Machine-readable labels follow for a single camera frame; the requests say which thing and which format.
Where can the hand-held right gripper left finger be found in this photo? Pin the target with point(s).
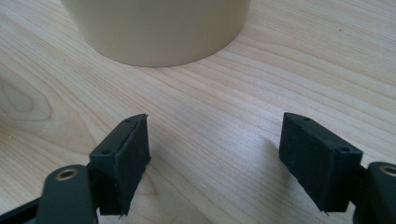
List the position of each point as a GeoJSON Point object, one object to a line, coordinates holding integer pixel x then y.
{"type": "Point", "coordinates": [127, 165]}

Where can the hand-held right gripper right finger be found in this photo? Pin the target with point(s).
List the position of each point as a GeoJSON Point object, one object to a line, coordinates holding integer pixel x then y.
{"type": "Point", "coordinates": [314, 161]}

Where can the beige bucket with strainer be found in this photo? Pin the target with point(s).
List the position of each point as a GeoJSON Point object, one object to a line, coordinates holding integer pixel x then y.
{"type": "Point", "coordinates": [155, 28]}

